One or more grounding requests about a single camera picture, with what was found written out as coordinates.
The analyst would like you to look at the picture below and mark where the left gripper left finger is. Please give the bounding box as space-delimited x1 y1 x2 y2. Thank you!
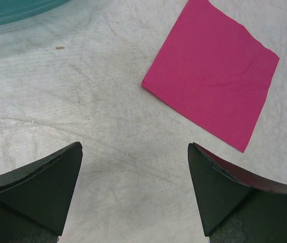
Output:
0 142 83 242

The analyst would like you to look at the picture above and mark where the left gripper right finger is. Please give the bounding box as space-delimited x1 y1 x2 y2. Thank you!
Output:
188 143 287 242

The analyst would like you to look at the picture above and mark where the pink paper napkin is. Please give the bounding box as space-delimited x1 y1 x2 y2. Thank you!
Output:
142 1 279 152

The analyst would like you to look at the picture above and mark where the teal transparent plastic bin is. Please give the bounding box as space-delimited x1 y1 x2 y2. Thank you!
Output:
0 0 69 25

